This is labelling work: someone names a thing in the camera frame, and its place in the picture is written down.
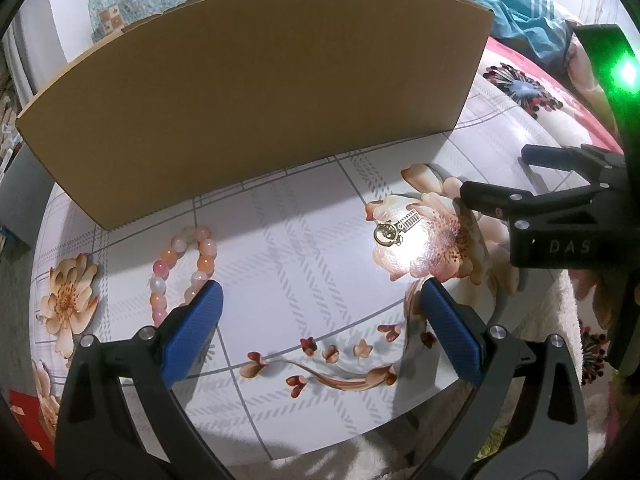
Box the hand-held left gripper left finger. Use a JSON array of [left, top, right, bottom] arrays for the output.
[[55, 280, 236, 480]]

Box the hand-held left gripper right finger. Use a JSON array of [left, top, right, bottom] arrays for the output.
[[405, 277, 588, 480]]

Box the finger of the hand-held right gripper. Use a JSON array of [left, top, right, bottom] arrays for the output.
[[459, 180, 608, 231], [520, 144, 626, 186]]

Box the pink bead bracelet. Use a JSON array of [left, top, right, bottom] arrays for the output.
[[148, 225, 219, 327]]

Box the brown cardboard box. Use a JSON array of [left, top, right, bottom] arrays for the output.
[[15, 0, 495, 231]]

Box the pink flower blanket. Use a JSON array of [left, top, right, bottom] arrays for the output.
[[477, 35, 640, 391]]

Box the blue blanket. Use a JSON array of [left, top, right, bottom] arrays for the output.
[[416, 0, 581, 68]]

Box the grey board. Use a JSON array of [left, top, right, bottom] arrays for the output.
[[0, 142, 53, 248]]

